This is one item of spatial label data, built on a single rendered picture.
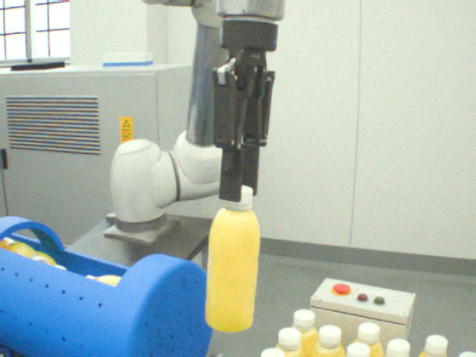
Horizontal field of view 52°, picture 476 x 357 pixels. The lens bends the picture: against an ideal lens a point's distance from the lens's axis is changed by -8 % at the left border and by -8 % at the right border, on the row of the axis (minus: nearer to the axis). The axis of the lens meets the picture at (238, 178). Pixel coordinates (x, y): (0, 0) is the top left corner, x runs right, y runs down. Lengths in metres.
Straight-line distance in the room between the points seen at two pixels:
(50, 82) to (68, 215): 0.74
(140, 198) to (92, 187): 1.31
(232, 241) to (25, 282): 0.44
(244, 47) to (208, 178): 0.90
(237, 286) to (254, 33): 0.33
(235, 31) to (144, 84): 1.87
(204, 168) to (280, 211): 2.31
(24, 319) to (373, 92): 2.89
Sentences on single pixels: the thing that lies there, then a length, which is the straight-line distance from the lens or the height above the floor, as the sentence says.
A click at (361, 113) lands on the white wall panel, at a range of 3.51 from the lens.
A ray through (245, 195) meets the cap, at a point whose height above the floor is 1.39.
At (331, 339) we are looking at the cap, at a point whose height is 1.10.
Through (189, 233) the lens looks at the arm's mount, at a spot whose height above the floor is 1.03.
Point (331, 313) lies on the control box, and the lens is 1.06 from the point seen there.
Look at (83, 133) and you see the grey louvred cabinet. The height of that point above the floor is 1.12.
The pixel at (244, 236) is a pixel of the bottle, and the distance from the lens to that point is 0.70.
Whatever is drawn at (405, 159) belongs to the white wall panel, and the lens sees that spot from 3.55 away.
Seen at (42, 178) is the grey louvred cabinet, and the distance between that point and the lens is 2.99.
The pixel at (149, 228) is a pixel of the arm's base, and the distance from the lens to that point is 1.53.
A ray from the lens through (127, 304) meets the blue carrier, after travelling 0.83.
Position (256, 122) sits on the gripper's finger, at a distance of 0.71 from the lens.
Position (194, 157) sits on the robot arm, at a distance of 1.48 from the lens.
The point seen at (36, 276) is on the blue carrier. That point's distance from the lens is 0.96.
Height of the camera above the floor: 1.60
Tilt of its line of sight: 16 degrees down
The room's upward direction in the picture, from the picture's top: straight up
